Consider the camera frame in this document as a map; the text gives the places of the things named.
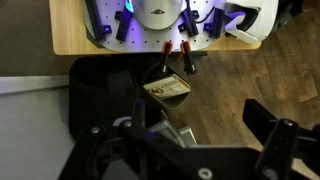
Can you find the black bin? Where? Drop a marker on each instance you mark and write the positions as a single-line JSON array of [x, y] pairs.
[[173, 101]]

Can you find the grey box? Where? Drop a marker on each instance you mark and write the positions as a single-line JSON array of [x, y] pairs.
[[170, 131]]

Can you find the tan printed booklet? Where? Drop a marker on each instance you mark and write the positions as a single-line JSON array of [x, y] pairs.
[[168, 87]]

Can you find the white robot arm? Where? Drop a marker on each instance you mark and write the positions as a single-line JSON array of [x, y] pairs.
[[156, 13]]

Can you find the orange black spring clamp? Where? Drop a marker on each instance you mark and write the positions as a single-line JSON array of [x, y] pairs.
[[188, 60], [164, 58]]

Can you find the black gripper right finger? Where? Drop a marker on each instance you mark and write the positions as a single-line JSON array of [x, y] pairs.
[[280, 146]]

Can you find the blue black bracket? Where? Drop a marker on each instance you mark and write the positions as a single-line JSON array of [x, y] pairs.
[[216, 23], [189, 21], [96, 20], [124, 25]]

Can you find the black floor mat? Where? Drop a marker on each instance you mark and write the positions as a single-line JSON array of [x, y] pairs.
[[100, 96]]

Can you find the white baseboard trim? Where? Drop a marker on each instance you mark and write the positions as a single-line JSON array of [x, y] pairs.
[[31, 84]]

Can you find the white perforated mounting plate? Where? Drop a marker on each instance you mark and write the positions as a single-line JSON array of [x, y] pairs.
[[146, 40]]

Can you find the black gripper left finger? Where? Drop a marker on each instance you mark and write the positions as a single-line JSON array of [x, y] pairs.
[[110, 146]]

